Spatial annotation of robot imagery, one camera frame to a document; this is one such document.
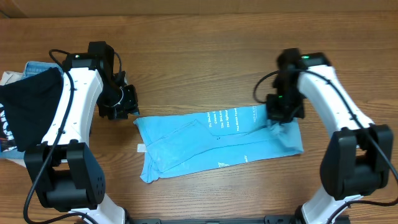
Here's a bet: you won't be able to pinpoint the light blue printed t-shirt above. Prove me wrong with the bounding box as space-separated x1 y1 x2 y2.
134 105 304 184

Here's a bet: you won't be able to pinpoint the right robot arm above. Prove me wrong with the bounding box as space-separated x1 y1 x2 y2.
265 48 397 223

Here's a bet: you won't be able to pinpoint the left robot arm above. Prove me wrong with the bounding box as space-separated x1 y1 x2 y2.
23 50 139 223

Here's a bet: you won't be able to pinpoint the folded black garment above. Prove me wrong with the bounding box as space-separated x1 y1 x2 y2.
1 68 63 152

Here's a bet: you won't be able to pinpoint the folded blue jeans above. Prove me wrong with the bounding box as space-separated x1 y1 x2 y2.
0 60 65 162

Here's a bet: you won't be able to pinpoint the folded beige garment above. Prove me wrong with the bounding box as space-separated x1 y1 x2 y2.
1 71 26 167

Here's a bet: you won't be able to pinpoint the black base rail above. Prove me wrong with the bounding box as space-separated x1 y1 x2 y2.
126 215 296 224

